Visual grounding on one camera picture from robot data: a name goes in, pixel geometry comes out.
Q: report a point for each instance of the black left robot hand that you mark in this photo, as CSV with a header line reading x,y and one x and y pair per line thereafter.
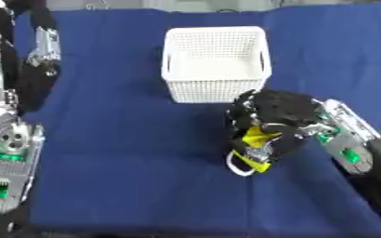
x,y
34,83

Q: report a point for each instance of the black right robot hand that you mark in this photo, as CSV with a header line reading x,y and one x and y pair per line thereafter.
x,y
283,107

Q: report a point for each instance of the yellow black toy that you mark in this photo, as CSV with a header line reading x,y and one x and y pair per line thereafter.
x,y
256,139

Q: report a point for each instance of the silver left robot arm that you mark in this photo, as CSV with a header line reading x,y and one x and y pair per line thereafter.
x,y
9,161

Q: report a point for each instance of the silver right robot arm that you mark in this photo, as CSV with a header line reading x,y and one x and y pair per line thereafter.
x,y
351,136

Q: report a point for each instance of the white plastic perforated basket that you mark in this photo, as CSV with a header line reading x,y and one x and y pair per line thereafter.
x,y
215,86

